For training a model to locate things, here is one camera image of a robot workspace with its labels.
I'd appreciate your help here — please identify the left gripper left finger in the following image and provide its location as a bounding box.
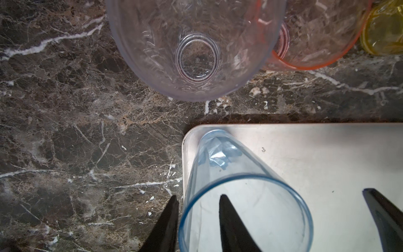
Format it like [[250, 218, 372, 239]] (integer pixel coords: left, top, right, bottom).
[[139, 195, 179, 252]]

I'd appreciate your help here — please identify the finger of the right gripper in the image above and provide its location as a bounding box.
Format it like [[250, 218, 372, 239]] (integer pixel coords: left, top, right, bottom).
[[363, 188, 403, 252]]

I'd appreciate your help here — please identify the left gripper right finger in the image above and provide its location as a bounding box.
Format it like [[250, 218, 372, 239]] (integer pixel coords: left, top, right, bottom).
[[219, 194, 261, 252]]

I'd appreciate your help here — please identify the blue tall plastic glass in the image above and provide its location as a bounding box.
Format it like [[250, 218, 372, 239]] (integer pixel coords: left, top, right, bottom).
[[178, 130, 313, 252]]

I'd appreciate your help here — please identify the beige plastic tray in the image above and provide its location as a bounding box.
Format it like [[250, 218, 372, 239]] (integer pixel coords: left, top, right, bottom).
[[182, 123, 403, 252]]

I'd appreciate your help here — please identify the short yellow glass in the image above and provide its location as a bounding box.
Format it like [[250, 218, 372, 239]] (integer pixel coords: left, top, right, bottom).
[[360, 0, 403, 56]]

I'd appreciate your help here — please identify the clear faceted glass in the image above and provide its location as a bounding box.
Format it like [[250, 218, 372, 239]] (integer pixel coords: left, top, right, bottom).
[[106, 0, 286, 101]]

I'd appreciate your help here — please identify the pink short glass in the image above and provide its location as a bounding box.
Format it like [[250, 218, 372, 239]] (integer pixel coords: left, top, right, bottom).
[[263, 0, 373, 71]]

